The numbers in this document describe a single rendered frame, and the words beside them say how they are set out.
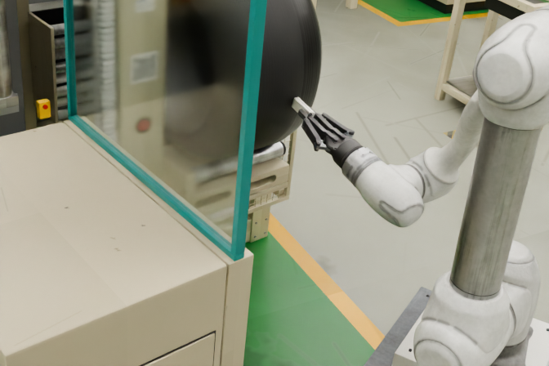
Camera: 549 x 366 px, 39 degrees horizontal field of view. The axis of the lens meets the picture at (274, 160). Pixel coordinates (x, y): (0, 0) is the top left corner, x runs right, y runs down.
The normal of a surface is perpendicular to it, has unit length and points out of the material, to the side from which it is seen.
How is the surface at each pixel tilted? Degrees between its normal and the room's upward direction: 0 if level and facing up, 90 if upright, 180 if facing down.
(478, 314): 52
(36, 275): 0
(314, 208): 0
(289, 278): 0
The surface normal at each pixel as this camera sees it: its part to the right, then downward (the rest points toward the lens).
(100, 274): 0.09, -0.87
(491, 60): -0.57, 0.31
